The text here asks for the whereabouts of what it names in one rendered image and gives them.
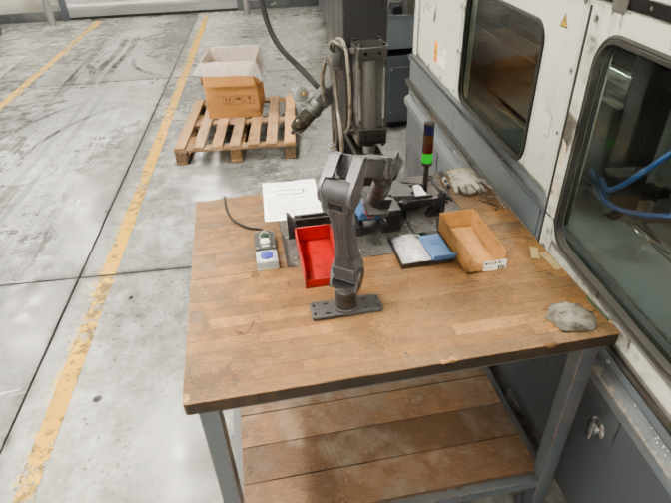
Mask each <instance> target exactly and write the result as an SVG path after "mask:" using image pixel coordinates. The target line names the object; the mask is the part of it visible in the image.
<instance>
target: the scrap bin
mask: <svg viewBox="0 0 671 503"><path fill-rule="evenodd" d="M295 238H296V246H297V250H298V255H299V259H300V264H301V269H302V273H303V278H304V282H305V287H306V289H307V288H314V287H321V286H328V285H329V283H330V278H331V275H330V269H331V265H332V263H333V261H334V258H335V243H334V236H333V230H332V227H331V224H326V225H318V226H310V227H302V228H295Z"/></svg>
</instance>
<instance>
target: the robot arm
mask: <svg viewBox="0 0 671 503"><path fill-rule="evenodd" d="M336 165H337V167H336ZM402 165H403V159H402V157H401V156H400V155H399V152H396V151H391V150H386V152H385V153H384V155H383V156H380V155H374V154H365V155H350V154H345V153H342V152H336V151H330V152H329V155H328V158H327V161H326V164H325V166H324V169H323V172H322V175H321V178H320V180H319V183H318V187H317V198H318V200H319V201H320V202H322V203H323V209H326V210H327V213H328V215H329V217H330V220H331V224H332V229H333V236H334V243H335V258H334V261H333V263H332V265H331V269H330V275H331V278H330V283H329V286H330V287H333V288H334V289H335V299H330V300H323V301H316V302H311V303H310V310H311V315H312V319H313V321H321V320H328V319H335V318H341V317H348V316H355V315H361V314H368V313H375V312H381V311H383V306H382V303H381V301H380V298H379V296H378V294H377V293H372V294H365V295H357V293H358V291H359V290H360V288H361V287H362V282H363V277H364V264H363V257H362V256H361V254H360V252H359V249H358V246H357V241H356V230H355V210H356V208H357V206H358V204H359V202H360V199H361V195H362V203H363V208H364V212H365V213H366V215H367V217H368V218H373V217H375V216H382V217H387V216H388V214H389V211H388V209H389V208H390V205H391V203H392V200H393V199H395V200H396V201H397V202H400V203H402V204H404V205H405V204H407V203H408V202H412V201H413V199H414V197H415V193H414V189H413V184H394V183H393V181H394V180H395V179H396V177H397V175H398V173H399V171H400V169H401V167H402ZM335 169H336V174H337V175H338V176H340V177H345V178H346V179H345V180H342V179H337V178H334V175H335ZM364 178H371V179H373V180H372V183H371V186H363V182H364Z"/></svg>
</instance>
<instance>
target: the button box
mask: <svg viewBox="0 0 671 503"><path fill-rule="evenodd" d="M223 198H224V204H225V209H226V212H227V214H228V216H229V218H230V219H231V220H232V221H233V222H234V223H235V224H237V225H239V226H241V227H243V228H246V229H249V230H255V231H261V232H257V233H254V240H255V249H256V252H259V251H267V250H274V249H277V246H276V240H275V234H274V231H264V230H263V229H260V228H252V227H247V226H245V225H242V224H240V223H239V222H237V221H236V220H234V219H233V217H232V216H231V215H230V213H229V210H228V207H227V202H226V196H223ZM261 233H268V234H269V236H268V239H269V240H270V241H269V242H268V243H267V244H261V238H260V234H261Z"/></svg>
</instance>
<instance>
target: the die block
mask: <svg viewBox="0 0 671 503"><path fill-rule="evenodd" d="M384 218H386V220H387V223H388V226H387V227H386V228H385V227H382V226H381V225H380V223H379V221H378V219H375V220H376V222H377V224H378V226H379V228H380V230H381V232H382V233H383V234H384V233H391V232H399V231H400V221H401V213H394V214H388V216H387V217H384ZM355 230H356V236H357V237H361V230H359V231H358V230H357V227H356V225H355Z"/></svg>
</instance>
